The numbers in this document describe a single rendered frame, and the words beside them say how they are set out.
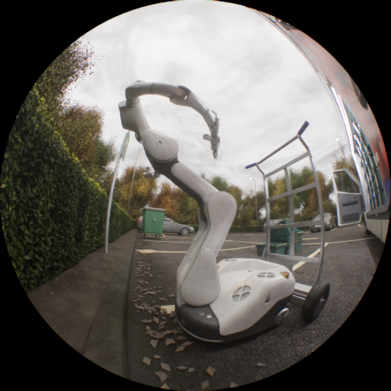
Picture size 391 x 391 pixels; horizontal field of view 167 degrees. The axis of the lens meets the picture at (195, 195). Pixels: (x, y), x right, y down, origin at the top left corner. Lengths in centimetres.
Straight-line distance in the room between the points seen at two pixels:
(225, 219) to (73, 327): 90
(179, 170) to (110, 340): 86
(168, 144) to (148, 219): 541
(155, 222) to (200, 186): 545
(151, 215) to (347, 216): 724
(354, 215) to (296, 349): 441
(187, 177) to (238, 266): 67
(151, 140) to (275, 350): 120
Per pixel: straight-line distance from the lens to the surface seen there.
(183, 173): 68
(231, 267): 95
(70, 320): 81
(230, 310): 61
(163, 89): 76
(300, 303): 116
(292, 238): 112
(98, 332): 74
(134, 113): 96
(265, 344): 82
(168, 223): 1066
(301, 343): 85
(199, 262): 60
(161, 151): 69
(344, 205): 487
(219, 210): 62
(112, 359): 63
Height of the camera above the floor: 59
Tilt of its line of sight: 14 degrees up
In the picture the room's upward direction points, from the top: 2 degrees clockwise
